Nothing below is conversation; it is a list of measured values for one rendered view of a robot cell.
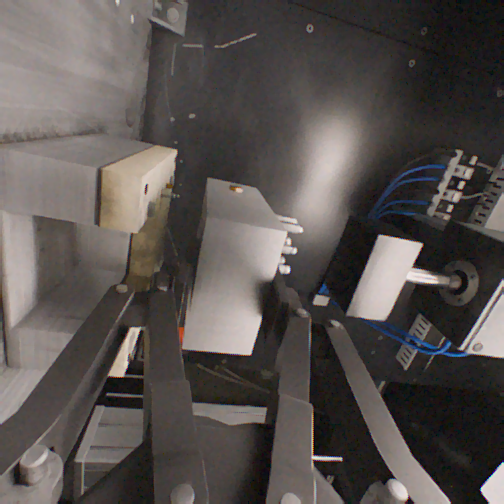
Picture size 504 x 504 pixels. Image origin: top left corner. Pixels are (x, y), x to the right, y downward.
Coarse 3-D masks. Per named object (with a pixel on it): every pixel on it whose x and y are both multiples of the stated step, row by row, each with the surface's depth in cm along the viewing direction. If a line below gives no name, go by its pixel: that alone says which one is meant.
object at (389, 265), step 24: (360, 240) 32; (384, 240) 26; (408, 240) 26; (336, 264) 33; (360, 264) 33; (384, 264) 27; (408, 264) 27; (336, 288) 33; (360, 288) 28; (384, 288) 28; (456, 288) 32; (360, 312) 29; (384, 312) 29
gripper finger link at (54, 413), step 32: (128, 288) 15; (96, 320) 12; (64, 352) 10; (96, 352) 11; (64, 384) 9; (96, 384) 11; (32, 416) 8; (64, 416) 9; (0, 448) 7; (64, 448) 9; (0, 480) 7
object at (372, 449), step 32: (352, 352) 14; (320, 384) 15; (352, 384) 12; (352, 416) 12; (384, 416) 11; (352, 448) 11; (384, 448) 10; (352, 480) 11; (384, 480) 9; (416, 480) 9
